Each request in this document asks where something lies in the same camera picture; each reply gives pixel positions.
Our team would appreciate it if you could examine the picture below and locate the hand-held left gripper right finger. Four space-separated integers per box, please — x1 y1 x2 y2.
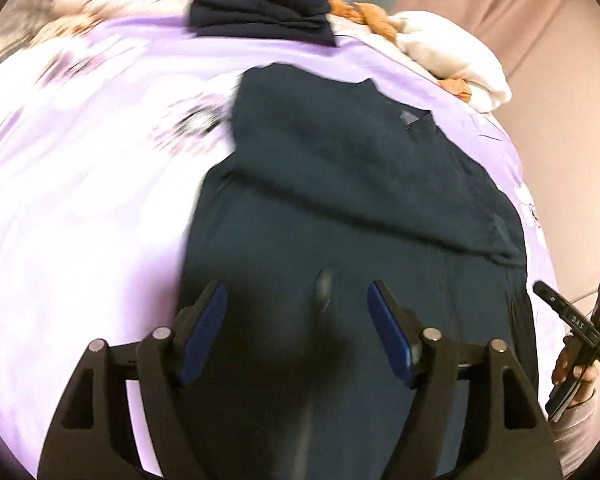
367 280 563 480

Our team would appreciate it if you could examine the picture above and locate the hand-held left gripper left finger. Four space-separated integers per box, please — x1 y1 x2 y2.
37 280 229 480

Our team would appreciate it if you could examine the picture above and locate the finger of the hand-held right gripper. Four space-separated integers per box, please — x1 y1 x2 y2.
533 281 600 343

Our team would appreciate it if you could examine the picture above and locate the dark navy large garment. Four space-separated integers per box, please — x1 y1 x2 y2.
180 63 541 480

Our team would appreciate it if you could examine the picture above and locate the person's right forearm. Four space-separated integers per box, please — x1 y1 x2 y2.
550 387 600 463

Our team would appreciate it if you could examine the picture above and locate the folded navy clothes stack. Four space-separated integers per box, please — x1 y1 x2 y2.
187 0 337 47

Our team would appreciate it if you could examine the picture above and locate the person's right hand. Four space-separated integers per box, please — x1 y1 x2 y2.
551 332 599 408

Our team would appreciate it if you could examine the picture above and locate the purple floral bed sheet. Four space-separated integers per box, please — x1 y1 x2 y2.
0 15 561 480

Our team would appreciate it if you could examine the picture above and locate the white plush goose toy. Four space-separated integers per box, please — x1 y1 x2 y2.
327 0 512 113

